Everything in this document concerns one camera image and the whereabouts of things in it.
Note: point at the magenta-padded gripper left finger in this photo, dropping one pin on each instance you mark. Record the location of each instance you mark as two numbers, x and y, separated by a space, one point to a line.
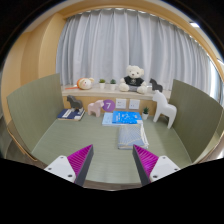
79 161

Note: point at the purple round number sign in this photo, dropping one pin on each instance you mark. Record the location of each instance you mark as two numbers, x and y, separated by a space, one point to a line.
108 105

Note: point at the pink horse figurine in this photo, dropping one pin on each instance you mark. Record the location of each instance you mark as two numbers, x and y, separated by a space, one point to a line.
95 108

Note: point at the beige window sill ledge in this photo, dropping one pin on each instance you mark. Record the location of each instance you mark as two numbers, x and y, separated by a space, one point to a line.
100 93

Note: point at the green partition panel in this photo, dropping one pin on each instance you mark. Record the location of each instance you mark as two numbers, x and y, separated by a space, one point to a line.
196 120
33 110

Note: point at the large white horse figurine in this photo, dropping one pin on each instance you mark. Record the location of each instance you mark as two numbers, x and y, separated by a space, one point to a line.
166 108

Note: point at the round cream plush toy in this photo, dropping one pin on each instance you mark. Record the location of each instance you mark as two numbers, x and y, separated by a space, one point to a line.
85 83

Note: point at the small black horse figurine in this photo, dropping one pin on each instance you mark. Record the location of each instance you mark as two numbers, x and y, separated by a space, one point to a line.
155 86

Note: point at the white pleated curtain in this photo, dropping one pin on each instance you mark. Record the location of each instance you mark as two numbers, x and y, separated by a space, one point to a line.
116 40

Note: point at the grey horse figurine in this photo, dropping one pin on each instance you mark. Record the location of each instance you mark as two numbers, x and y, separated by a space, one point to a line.
74 102

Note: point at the white teddy bear, dark shirt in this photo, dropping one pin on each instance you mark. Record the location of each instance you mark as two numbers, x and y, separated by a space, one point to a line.
133 81

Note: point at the light blue booklet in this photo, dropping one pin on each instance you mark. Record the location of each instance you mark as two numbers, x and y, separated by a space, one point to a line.
107 119

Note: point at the white wall socket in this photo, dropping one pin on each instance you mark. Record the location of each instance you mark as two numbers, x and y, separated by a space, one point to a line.
134 104
121 103

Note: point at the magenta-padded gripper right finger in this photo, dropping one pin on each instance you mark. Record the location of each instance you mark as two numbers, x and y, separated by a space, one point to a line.
147 161

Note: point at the bright blue book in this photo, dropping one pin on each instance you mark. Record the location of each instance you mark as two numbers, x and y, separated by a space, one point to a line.
126 117

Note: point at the navy blue book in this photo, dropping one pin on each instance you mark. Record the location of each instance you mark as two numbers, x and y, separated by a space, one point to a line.
68 115

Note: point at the small potted plant, white pot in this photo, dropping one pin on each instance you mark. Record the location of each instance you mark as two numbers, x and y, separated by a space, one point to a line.
145 116
113 86
102 85

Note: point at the blue towel with yellow print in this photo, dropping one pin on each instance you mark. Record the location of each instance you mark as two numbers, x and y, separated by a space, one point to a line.
131 136

